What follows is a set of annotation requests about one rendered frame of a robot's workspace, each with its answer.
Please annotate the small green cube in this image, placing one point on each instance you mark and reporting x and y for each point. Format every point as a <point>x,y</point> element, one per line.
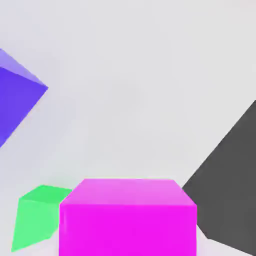
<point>36,218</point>

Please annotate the large purple box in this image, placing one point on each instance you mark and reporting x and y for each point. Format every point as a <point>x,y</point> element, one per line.
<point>16,100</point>

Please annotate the small magenta cube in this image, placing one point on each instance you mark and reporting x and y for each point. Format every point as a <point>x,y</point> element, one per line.
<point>128,226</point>

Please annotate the large dark grey box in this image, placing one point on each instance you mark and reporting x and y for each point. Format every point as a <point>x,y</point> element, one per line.
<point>230,196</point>

